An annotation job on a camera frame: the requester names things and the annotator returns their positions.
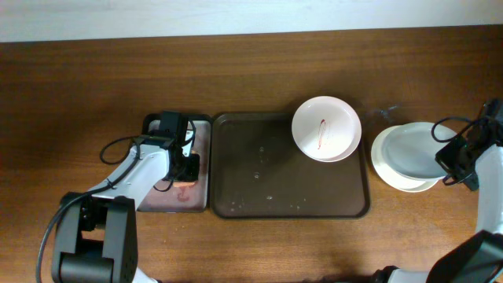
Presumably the orange green scrub sponge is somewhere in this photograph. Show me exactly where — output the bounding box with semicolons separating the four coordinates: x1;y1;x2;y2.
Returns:
173;182;197;188

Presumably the pale green plate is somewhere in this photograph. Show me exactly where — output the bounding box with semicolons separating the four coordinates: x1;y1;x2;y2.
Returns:
381;122;447;181

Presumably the pinkish white plate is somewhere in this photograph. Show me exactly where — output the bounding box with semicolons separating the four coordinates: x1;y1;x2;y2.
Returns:
291;96;362;163

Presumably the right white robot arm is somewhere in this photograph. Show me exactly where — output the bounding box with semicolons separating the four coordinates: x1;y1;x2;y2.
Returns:
370;98;502;282

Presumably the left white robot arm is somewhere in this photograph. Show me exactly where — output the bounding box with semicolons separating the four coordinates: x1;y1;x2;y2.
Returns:
35;112;200;282

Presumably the small tray with soapy water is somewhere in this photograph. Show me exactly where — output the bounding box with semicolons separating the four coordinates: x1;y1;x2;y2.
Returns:
138;114;211;213

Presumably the large brown serving tray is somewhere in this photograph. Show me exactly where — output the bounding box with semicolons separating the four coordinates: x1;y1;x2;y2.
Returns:
209;113;371;219

